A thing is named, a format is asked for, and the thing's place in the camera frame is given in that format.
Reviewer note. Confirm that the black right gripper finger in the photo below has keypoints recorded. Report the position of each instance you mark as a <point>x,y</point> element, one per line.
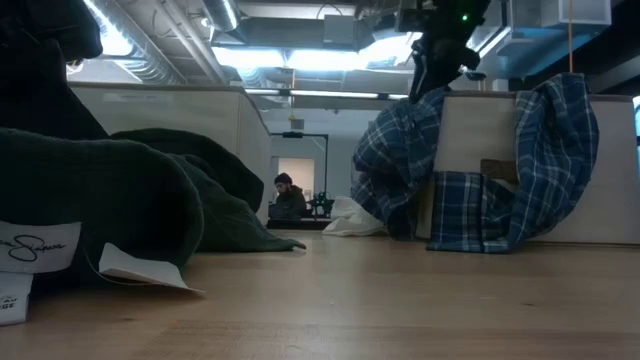
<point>440,65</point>

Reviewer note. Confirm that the blue plaid shirt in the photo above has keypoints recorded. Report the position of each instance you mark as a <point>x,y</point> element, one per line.
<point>395,150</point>

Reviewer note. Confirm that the dark green garment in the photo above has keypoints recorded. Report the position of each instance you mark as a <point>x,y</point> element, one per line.
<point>125,190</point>

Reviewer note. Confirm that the small black robot arm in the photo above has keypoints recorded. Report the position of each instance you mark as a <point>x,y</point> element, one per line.
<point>320,205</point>

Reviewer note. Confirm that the white linear light strip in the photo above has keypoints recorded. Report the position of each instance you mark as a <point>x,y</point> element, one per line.
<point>330,94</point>

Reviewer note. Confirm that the white box fixture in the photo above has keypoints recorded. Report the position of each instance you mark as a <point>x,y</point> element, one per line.
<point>585,12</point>

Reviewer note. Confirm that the small white cloth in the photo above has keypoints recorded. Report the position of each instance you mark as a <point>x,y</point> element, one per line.
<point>350,220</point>

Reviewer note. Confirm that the person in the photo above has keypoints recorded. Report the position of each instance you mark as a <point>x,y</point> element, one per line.
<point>290,200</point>

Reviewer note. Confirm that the black work table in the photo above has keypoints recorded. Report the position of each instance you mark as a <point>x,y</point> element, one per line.
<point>300,224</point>

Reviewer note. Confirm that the white paper hang tag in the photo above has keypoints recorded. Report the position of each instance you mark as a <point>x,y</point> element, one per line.
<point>140,270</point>

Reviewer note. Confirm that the small white care label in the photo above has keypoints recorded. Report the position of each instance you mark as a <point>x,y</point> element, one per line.
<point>15,300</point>

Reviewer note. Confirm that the silver ribbed ventilation duct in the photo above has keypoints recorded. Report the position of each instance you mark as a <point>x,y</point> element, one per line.
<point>145,65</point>

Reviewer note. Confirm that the grey rectangular air duct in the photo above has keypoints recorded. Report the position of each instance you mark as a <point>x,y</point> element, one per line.
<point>280,32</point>

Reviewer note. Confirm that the black metal station frame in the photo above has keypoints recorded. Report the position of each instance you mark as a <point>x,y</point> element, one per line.
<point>292,135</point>

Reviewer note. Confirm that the round silver duct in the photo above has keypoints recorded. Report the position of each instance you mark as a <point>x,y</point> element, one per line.
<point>220,12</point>

